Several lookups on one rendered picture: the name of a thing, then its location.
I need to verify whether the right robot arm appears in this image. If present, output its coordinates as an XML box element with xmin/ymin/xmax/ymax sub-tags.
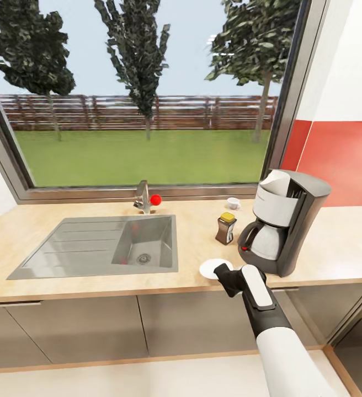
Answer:
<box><xmin>214</xmin><ymin>263</ymin><xmax>338</xmax><ymax>397</ymax></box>

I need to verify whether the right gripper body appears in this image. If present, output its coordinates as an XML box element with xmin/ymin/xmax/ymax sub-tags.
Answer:
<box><xmin>214</xmin><ymin>263</ymin><xmax>240</xmax><ymax>297</ymax></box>

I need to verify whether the paper coffee filter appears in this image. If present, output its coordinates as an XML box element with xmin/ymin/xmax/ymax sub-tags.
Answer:
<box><xmin>260</xmin><ymin>169</ymin><xmax>290</xmax><ymax>197</ymax></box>

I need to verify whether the saucer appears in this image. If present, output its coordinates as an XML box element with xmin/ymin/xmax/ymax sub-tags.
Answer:
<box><xmin>200</xmin><ymin>259</ymin><xmax>233</xmax><ymax>280</ymax></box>

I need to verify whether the coffee cup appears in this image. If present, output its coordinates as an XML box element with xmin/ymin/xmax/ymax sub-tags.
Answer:
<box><xmin>227</xmin><ymin>198</ymin><xmax>241</xmax><ymax>209</ymax></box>

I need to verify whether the bottle of coffee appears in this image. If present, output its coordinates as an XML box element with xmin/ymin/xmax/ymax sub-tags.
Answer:
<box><xmin>215</xmin><ymin>212</ymin><xmax>237</xmax><ymax>246</ymax></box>

